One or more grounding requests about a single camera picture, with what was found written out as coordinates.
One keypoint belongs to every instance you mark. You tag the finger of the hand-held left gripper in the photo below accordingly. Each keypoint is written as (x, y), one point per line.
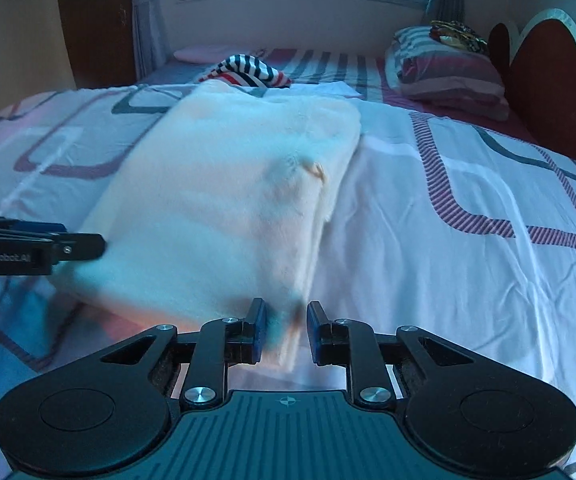
(33, 226)
(80, 246)

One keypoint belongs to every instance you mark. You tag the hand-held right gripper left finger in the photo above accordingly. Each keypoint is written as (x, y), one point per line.
(259, 335)

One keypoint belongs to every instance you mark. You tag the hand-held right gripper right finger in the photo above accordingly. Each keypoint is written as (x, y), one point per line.
(314, 335)

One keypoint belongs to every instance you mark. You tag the cream knit sweater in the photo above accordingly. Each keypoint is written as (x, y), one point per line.
(218, 185)

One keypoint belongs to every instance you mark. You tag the pink patterned white blanket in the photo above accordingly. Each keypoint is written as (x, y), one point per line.
(443, 285)

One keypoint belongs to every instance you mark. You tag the brown wooden wardrobe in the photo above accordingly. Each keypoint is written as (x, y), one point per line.
(98, 25)

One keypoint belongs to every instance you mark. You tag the small pink pillow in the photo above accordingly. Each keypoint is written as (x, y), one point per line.
(203, 53)

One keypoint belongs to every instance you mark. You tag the navy red striped garment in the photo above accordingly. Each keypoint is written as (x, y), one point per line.
(245, 70)

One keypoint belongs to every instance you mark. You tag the white folded cloth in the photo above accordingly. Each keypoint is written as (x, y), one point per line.
(338, 89)

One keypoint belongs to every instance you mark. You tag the striped bed sheet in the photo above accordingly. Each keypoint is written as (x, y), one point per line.
(328, 65)

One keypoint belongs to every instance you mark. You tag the pink striped pillow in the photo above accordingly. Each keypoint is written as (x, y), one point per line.
(458, 85)

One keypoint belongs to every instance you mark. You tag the grey striped pillow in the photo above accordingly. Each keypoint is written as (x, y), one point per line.
(415, 42)

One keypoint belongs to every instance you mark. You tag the yellow printed cushion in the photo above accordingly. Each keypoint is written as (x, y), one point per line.
(458, 37)

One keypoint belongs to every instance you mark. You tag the red white wooden headboard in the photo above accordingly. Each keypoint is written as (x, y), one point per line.
(543, 75)

